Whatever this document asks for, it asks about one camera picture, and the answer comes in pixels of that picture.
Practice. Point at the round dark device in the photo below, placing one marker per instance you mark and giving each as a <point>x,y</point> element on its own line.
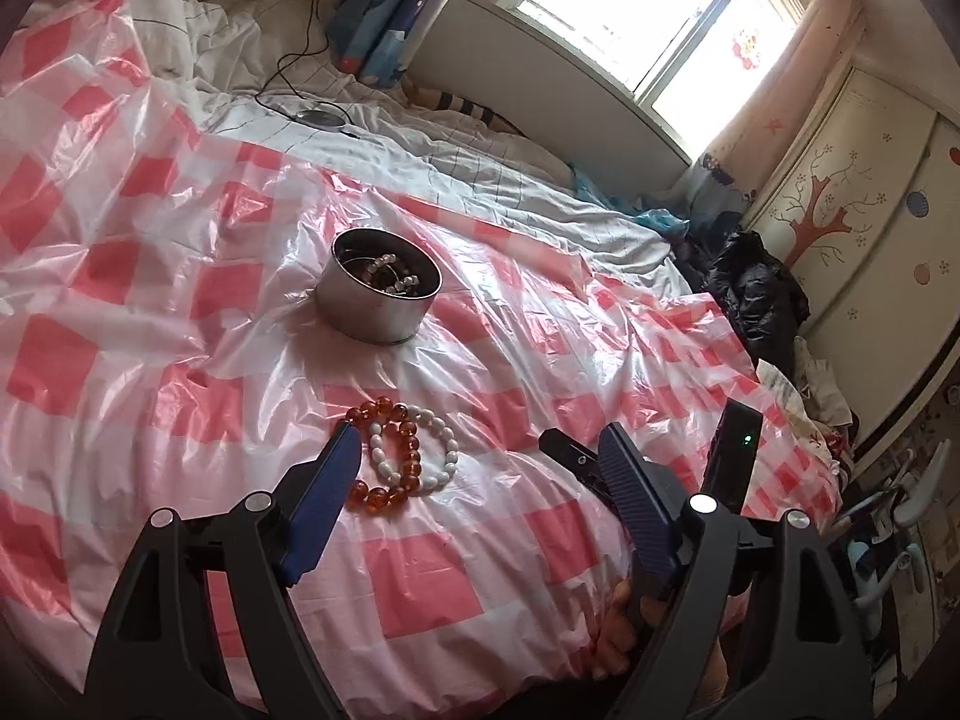
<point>322,118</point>

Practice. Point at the white headboard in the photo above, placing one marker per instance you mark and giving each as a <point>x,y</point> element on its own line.
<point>540,67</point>

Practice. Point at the person's right hand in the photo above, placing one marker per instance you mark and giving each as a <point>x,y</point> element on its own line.
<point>619,630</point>

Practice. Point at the pile of clothes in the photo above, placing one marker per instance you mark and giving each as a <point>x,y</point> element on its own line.
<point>817,390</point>

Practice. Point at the white quilt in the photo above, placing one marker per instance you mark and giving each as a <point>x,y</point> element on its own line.
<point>487,157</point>

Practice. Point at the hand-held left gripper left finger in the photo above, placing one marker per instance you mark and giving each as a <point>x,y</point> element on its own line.
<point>322,495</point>

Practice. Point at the striped pillow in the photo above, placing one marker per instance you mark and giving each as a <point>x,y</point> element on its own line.
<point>465,103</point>

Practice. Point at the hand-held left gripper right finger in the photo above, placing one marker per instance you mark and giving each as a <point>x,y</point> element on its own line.
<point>637,495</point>

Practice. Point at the white chair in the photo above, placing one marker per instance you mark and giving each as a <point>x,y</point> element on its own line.
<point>922,495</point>

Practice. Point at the wardrobe with tree print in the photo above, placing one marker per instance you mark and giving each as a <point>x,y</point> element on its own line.
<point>885,240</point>

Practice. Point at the black jacket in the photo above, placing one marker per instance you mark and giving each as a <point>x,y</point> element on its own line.
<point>757,292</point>

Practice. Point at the pink checkered plastic sheet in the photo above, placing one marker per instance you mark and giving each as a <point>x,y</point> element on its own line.
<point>187,240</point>

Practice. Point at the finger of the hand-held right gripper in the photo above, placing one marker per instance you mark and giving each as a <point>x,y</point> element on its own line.
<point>574,457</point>

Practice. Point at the light blue cloth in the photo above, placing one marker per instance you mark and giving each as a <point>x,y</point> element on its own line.
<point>660,221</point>

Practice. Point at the round metal tin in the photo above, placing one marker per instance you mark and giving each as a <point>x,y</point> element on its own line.
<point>367,311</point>

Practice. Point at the window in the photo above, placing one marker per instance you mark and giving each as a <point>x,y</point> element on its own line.
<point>660,7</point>

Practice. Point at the pink curtain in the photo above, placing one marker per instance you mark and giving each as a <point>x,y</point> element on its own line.
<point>795,90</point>

